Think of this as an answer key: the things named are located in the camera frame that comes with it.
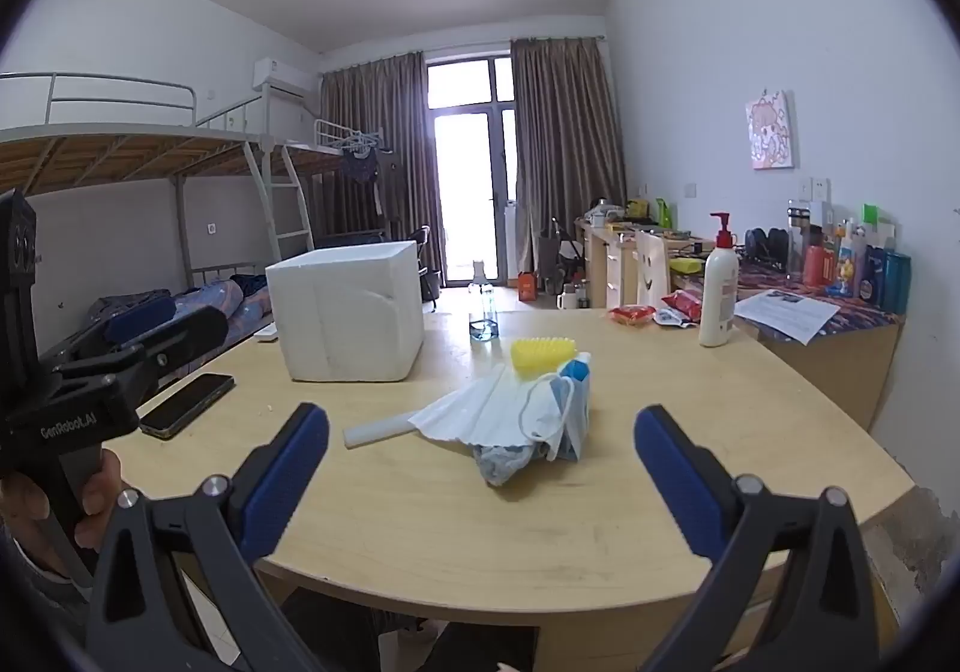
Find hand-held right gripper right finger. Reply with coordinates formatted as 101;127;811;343
634;405;882;672

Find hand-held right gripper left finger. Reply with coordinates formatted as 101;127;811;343
84;403;331;672

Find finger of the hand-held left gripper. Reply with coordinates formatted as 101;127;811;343
52;306;230;410
41;297;181;373

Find blue face mask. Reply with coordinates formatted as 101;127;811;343
521;352;595;464

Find white foam box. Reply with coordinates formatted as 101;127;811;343
266;241;426;384

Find grey sock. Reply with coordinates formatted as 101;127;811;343
471;442;542;488

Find yellow bristly sponge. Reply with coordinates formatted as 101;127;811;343
511;336;577;374

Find white cloth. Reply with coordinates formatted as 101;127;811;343
343;363;560;452

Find person's left forearm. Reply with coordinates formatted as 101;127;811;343
0;529;98;650

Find person's left hand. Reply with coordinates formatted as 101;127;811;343
0;451;130;568

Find blue patterned quilt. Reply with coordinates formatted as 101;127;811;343
90;274;275;350

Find black smartphone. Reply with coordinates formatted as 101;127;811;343
139;372;237;440

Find grey metal bunk bed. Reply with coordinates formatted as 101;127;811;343
0;70;317;343
283;118;395;251

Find red and white snack packet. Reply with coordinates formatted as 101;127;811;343
652;289;704;329

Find light wooden side desk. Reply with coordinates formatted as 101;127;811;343
670;252;907;431

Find white pump lotion bottle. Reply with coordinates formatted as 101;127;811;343
697;212;741;348

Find printed paper sheet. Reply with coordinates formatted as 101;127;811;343
733;288;842;346

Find wooden smiley chair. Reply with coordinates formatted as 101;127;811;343
635;231;672;309

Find light wooden drawer desk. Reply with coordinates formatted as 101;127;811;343
575;216;715;311

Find dark hanging clothes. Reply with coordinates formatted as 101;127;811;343
337;143;383;185

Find patterned tablecloth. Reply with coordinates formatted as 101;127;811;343
671;250;905;343

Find blue spray bottle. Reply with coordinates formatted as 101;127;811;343
469;282;500;343

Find black folding chair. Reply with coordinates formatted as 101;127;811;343
409;224;443;303

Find black pouch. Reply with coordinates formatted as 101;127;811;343
742;227;790;266

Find black trolley cart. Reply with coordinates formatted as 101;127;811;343
540;217;586;290

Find steel thermos flask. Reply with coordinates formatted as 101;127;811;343
785;199;813;281

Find white air conditioner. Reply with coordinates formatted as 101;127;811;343
253;58;310;97

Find brown curtain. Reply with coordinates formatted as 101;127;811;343
511;37;627;268
321;52;443;283

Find row of toiletry bottles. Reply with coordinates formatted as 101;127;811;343
802;202;914;314

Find glass balcony door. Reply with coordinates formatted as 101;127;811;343
424;57;520;290

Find cartoon wall picture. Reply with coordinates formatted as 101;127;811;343
745;89;796;171

